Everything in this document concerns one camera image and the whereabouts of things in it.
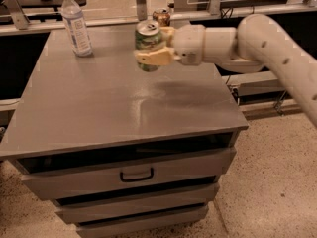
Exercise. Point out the top grey drawer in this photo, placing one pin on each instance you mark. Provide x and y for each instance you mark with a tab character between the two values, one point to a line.
81	173

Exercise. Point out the bottom grey drawer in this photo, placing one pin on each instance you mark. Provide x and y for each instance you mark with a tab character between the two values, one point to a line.
188	214

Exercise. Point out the middle grey drawer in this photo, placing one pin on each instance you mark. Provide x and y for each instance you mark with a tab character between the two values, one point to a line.
140	203

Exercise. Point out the grey drawer cabinet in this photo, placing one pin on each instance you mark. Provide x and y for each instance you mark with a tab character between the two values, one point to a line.
105	102

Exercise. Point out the brown orange soda can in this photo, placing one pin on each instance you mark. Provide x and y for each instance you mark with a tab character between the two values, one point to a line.
162	16

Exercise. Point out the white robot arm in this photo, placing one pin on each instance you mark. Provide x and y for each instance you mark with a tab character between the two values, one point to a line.
257	42

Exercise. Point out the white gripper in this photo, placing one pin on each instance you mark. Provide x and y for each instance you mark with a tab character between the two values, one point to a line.
188	45

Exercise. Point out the green soda can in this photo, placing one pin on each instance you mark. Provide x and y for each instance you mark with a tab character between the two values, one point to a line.
147	36

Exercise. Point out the grey drawer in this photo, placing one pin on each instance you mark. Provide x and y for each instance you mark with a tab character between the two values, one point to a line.
140	203
188	214
81	173

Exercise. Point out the clear plastic water bottle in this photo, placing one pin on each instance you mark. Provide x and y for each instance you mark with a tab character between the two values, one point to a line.
76	28

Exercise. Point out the black drawer handle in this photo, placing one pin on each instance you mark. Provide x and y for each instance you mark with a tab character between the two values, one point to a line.
136	176

